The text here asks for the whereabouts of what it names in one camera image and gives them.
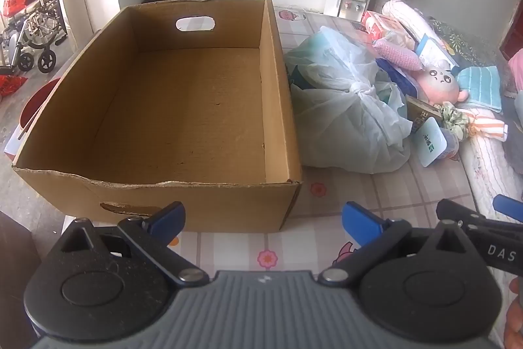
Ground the white lidded cup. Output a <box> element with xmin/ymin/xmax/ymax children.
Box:
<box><xmin>414</xmin><ymin>117</ymin><xmax>460</xmax><ymax>168</ymax></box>

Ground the green scrunchie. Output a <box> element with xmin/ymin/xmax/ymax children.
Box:
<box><xmin>439</xmin><ymin>101</ymin><xmax>468</xmax><ymax>139</ymax></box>

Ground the light blue bandage box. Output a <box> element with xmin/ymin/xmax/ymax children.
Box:
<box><xmin>417</xmin><ymin>33</ymin><xmax>460</xmax><ymax>67</ymax></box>

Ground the cardboard box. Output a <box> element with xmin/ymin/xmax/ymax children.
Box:
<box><xmin>11</xmin><ymin>0</ymin><xmax>304</xmax><ymax>234</ymax></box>

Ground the teal checked towel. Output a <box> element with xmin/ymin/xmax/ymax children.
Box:
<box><xmin>457</xmin><ymin>66</ymin><xmax>503</xmax><ymax>113</ymax></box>

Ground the brown drink carton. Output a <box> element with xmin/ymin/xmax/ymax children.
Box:
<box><xmin>404</xmin><ymin>95</ymin><xmax>444</xmax><ymax>135</ymax></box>

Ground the orange striped cloth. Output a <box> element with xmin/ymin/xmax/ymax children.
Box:
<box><xmin>466</xmin><ymin>110</ymin><xmax>509</xmax><ymax>141</ymax></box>

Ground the pink cloth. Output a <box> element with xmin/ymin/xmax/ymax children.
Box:
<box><xmin>507</xmin><ymin>48</ymin><xmax>523</xmax><ymax>96</ymax></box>

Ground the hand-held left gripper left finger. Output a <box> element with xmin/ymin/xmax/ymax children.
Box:
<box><xmin>59</xmin><ymin>201</ymin><xmax>210</xmax><ymax>288</ymax></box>

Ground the red tissue pack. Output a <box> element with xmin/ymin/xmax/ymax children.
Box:
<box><xmin>362</xmin><ymin>10</ymin><xmax>403</xmax><ymax>43</ymax></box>

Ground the wheelchair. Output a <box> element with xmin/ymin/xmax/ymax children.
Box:
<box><xmin>0</xmin><ymin>0</ymin><xmax>68</xmax><ymax>74</ymax></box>

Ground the white quilted mattress pad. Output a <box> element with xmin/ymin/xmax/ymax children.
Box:
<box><xmin>460</xmin><ymin>116</ymin><xmax>523</xmax><ymax>219</ymax></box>

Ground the blue wet wipes pack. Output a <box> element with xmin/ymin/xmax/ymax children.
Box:
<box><xmin>376</xmin><ymin>58</ymin><xmax>418</xmax><ymax>98</ymax></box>

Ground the translucent plastic bag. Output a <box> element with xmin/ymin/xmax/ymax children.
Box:
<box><xmin>284</xmin><ymin>26</ymin><xmax>413</xmax><ymax>175</ymax></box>

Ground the person's right hand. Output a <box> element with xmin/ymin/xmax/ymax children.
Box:
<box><xmin>503</xmin><ymin>275</ymin><xmax>523</xmax><ymax>349</ymax></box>

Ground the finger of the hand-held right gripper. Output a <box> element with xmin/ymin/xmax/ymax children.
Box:
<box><xmin>436</xmin><ymin>199</ymin><xmax>493</xmax><ymax>230</ymax></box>
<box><xmin>492</xmin><ymin>194</ymin><xmax>523</xmax><ymax>222</ymax></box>

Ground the dark red wooden door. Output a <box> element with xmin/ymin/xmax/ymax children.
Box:
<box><xmin>499</xmin><ymin>1</ymin><xmax>523</xmax><ymax>61</ymax></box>

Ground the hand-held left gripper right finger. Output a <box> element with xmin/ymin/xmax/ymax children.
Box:
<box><xmin>318</xmin><ymin>201</ymin><xmax>470</xmax><ymax>288</ymax></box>

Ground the red basin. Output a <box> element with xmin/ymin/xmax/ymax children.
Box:
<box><xmin>18</xmin><ymin>81</ymin><xmax>62</xmax><ymax>133</ymax></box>

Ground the dark floral quilt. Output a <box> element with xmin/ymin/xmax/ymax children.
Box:
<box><xmin>429</xmin><ymin>18</ymin><xmax>503</xmax><ymax>67</ymax></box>

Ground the pink plush toy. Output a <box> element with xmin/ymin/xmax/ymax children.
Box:
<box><xmin>417</xmin><ymin>61</ymin><xmax>470</xmax><ymax>104</ymax></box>

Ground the white stitched plush pillow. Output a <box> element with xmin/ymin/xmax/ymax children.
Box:
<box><xmin>382</xmin><ymin>0</ymin><xmax>444</xmax><ymax>47</ymax></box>

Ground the crumpled red plastic bag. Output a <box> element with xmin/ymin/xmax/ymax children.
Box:
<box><xmin>0</xmin><ymin>74</ymin><xmax>27</xmax><ymax>100</ymax></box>

